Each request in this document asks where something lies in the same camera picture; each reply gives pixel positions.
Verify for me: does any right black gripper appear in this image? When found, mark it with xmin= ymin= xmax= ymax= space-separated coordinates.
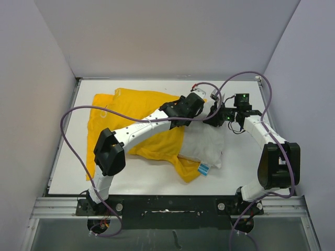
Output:
xmin=203 ymin=101 xmax=238 ymax=128

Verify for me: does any white pillow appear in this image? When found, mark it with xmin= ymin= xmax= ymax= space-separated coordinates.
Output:
xmin=179 ymin=121 xmax=225 ymax=168

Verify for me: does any yellow printed pillowcase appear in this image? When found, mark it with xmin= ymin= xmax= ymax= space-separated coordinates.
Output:
xmin=85 ymin=87 xmax=210 ymax=184

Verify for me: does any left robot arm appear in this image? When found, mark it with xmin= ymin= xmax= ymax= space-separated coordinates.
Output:
xmin=87 ymin=90 xmax=206 ymax=215

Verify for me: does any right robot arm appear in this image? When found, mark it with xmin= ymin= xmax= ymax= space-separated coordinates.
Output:
xmin=205 ymin=91 xmax=300 ymax=214

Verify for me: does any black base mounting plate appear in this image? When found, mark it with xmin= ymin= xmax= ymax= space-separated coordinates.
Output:
xmin=75 ymin=194 xmax=264 ymax=233

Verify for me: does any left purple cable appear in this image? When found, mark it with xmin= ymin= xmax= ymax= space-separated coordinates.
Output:
xmin=60 ymin=82 xmax=223 ymax=238

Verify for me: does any purple cable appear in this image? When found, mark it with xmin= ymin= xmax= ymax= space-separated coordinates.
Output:
xmin=60 ymin=82 xmax=223 ymax=238
xmin=211 ymin=70 xmax=299 ymax=251

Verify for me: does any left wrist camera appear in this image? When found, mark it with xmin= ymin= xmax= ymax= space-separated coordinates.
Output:
xmin=190 ymin=84 xmax=207 ymax=102

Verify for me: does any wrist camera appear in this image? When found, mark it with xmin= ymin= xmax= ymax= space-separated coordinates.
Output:
xmin=190 ymin=84 xmax=207 ymax=102
xmin=210 ymin=89 xmax=225 ymax=104

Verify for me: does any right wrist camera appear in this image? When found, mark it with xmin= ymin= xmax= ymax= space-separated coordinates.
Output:
xmin=210 ymin=89 xmax=225 ymax=104

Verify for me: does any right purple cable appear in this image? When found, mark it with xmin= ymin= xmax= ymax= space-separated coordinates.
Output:
xmin=211 ymin=70 xmax=299 ymax=251

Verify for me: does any aluminium frame rail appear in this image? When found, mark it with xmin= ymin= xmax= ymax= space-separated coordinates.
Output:
xmin=20 ymin=75 xmax=322 ymax=251

